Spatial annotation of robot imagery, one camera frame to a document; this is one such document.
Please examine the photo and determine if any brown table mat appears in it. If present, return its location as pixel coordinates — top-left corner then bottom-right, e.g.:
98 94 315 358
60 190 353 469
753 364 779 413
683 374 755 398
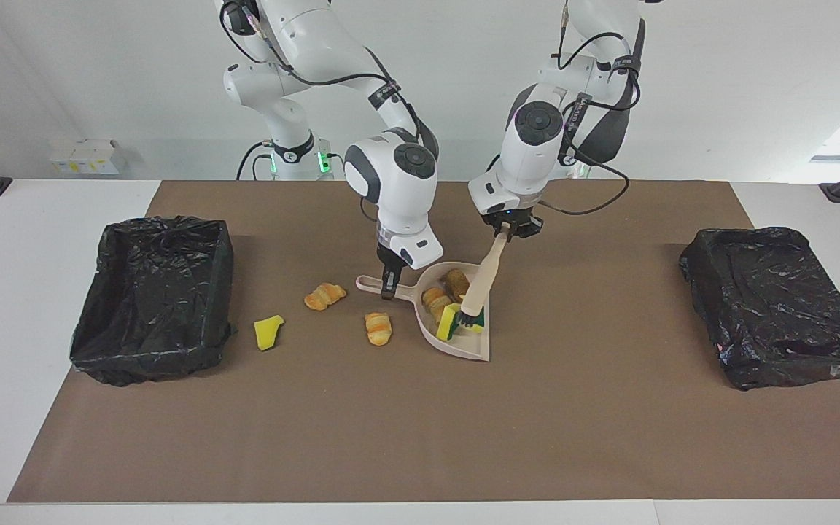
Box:
7 180 840 504

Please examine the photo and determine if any brown toy bread roll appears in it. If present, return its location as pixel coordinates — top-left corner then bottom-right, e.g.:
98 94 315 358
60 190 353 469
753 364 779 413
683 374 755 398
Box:
442 268 472 301

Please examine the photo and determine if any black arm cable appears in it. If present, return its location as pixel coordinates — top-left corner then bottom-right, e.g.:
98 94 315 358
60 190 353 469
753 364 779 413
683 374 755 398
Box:
537 0 645 217
217 0 424 143

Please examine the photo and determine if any toy croissant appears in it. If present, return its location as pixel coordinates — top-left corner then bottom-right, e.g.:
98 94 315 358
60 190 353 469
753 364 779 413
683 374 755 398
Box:
303 282 348 311
364 312 393 346
421 287 454 322

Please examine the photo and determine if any black base cable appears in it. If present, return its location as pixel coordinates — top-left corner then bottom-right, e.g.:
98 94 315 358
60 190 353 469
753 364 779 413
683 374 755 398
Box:
236 141 271 181

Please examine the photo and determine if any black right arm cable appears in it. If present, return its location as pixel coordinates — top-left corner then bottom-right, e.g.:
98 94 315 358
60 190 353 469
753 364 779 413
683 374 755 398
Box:
217 0 424 143

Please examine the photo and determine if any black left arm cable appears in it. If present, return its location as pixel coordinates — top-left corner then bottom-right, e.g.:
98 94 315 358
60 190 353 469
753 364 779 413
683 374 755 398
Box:
537 0 645 217

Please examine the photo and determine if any white power strip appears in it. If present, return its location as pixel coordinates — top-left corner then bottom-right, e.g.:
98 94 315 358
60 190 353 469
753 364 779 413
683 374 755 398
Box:
48 139 129 176

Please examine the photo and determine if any beige hand brush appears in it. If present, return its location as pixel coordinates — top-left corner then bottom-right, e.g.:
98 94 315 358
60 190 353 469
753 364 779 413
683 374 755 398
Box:
459 232 512 327

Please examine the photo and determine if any green and yellow sponge piece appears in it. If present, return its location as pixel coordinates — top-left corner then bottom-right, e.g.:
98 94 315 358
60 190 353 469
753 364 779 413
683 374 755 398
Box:
436 303 463 343

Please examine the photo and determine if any black bag lined bin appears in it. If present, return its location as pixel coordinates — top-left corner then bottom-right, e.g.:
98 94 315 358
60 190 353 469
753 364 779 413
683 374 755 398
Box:
679 227 840 392
69 215 237 387

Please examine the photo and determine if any beige plastic dustpan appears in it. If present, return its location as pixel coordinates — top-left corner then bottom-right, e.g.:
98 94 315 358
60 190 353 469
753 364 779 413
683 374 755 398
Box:
356 261 491 363

